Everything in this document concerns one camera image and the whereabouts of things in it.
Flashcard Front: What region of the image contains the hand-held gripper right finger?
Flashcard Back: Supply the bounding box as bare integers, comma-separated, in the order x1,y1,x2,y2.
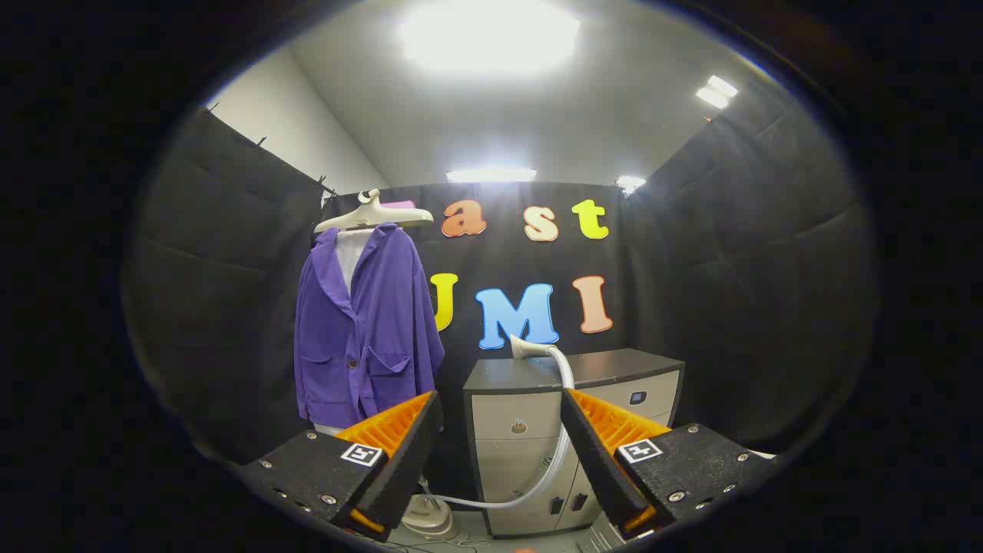
560,388,778,540

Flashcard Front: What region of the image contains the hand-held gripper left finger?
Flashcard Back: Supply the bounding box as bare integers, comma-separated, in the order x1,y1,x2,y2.
238,389,445,543

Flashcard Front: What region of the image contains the white garment steamer base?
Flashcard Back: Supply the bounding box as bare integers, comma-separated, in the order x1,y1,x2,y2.
401,494,458,541

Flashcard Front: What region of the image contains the grey garment steamer hose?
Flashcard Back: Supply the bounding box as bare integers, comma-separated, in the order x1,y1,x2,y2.
419,346,577,512

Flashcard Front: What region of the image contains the white garment steamer head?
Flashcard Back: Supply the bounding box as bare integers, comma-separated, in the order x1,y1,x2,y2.
510,334,558,363

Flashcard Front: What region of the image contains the purple corduroy jacket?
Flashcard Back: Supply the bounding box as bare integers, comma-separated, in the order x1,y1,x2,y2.
294,223,446,429

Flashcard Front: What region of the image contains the white undershirt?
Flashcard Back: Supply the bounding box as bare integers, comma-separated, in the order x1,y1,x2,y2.
311,228,377,437

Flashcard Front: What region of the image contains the white clothes hanger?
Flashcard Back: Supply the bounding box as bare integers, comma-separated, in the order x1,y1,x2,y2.
313,189,435,233

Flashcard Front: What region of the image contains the grey cabinet with black top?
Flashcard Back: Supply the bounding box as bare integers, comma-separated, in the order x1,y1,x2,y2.
463,348,686,538

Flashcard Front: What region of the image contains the long ceiling light strip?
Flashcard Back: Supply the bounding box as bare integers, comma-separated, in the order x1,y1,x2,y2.
445,167,538,184

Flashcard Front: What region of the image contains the large ceiling light panel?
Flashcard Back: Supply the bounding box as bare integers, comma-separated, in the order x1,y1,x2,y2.
399,0,582,76

